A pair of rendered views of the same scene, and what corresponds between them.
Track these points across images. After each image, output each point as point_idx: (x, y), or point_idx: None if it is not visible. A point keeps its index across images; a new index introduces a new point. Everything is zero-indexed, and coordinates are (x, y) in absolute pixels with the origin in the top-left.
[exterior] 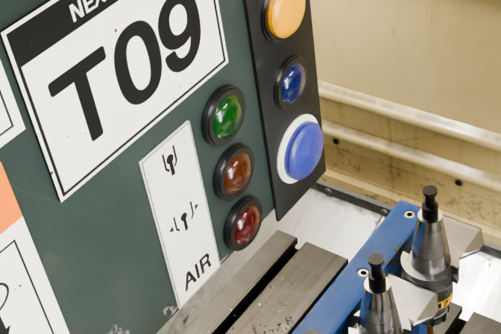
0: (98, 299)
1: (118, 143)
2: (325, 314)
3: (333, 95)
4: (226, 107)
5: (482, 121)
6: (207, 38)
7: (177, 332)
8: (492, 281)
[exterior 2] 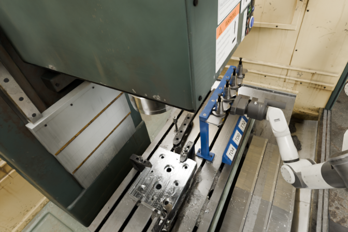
0: (238, 33)
1: (244, 7)
2: (222, 83)
3: None
4: (250, 8)
5: (238, 55)
6: None
7: (174, 108)
8: (240, 90)
